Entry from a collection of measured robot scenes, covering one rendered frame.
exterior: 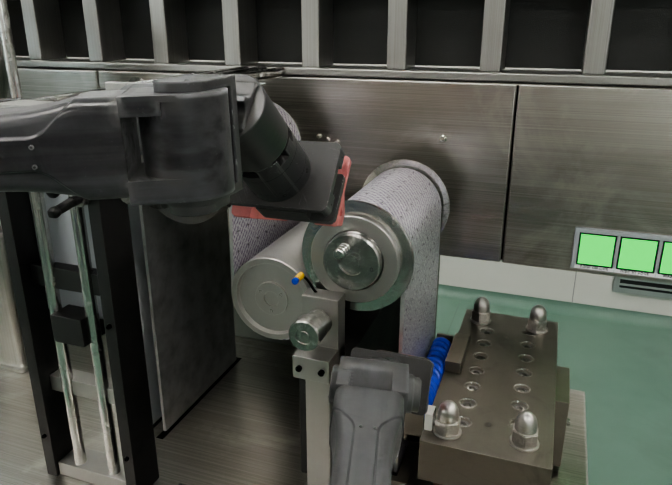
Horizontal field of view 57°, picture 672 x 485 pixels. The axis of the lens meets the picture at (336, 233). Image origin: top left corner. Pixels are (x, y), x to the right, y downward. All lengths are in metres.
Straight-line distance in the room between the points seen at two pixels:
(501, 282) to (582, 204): 2.60
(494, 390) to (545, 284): 2.70
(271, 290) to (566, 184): 0.50
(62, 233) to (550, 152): 0.72
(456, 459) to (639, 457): 1.88
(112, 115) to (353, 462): 0.30
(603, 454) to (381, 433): 2.14
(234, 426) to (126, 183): 0.73
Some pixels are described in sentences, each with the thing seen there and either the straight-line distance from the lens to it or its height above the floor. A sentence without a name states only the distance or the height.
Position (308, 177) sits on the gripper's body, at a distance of 0.53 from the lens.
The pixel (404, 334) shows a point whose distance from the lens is 0.81.
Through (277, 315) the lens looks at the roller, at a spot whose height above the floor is 1.15.
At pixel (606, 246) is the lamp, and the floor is 1.19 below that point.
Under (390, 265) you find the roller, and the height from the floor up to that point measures 1.25.
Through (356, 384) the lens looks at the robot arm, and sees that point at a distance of 0.59.
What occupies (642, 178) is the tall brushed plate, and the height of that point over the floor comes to 1.31.
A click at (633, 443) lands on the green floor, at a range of 2.74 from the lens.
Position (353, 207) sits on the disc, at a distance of 0.75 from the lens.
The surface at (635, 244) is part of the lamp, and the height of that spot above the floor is 1.20.
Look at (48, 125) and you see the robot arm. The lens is 0.40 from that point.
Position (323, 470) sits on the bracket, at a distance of 0.90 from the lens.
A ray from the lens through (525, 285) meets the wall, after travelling 3.63.
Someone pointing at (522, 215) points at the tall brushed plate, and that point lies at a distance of 1.06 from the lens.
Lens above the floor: 1.53
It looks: 19 degrees down
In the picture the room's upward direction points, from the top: straight up
